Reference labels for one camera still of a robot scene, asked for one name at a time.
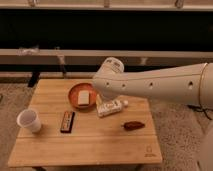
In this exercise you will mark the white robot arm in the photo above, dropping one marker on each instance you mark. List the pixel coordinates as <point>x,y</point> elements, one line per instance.
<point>190,85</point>

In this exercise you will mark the white tube bottle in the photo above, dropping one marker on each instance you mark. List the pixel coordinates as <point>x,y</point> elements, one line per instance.
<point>110,107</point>

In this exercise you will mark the white sponge block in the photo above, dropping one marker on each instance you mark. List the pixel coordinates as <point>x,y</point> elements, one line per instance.
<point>83,97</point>

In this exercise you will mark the brown date snack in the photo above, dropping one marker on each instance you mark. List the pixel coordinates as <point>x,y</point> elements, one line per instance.
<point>133,125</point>

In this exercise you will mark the wooden table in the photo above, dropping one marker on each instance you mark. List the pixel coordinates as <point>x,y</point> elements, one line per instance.
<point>93,140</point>

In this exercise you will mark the white paper cup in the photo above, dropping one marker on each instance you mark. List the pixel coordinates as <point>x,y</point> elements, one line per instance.
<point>29,120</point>

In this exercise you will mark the grey metal rail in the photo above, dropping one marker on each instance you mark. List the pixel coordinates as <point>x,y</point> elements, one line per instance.
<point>96,57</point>

